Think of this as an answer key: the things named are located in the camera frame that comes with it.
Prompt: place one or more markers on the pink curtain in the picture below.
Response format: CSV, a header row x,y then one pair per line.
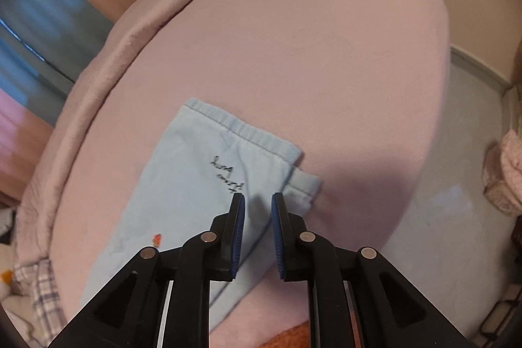
x,y
20,144

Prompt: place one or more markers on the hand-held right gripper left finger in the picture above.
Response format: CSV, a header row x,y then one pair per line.
x,y
237,242

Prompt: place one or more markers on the pink bed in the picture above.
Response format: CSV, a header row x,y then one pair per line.
x,y
285,66

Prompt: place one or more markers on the pink fluffy cloth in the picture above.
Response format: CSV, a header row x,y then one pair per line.
x,y
505,176

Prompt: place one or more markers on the orange fuzzy cloth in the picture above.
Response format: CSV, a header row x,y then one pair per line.
x,y
285,335

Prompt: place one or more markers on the white duck plush toy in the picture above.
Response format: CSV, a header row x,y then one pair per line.
x,y
5,274

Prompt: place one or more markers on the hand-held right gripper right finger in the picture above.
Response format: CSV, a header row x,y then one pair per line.
x,y
279,242

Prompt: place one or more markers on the window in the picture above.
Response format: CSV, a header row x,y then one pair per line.
x,y
45,26

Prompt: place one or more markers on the light blue denim pants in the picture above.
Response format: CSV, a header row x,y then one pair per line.
x,y
183,176

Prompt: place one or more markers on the plaid pillow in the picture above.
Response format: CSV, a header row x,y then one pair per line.
x,y
45,291

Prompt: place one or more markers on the pink quilt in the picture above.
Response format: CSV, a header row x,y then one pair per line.
x,y
122,42

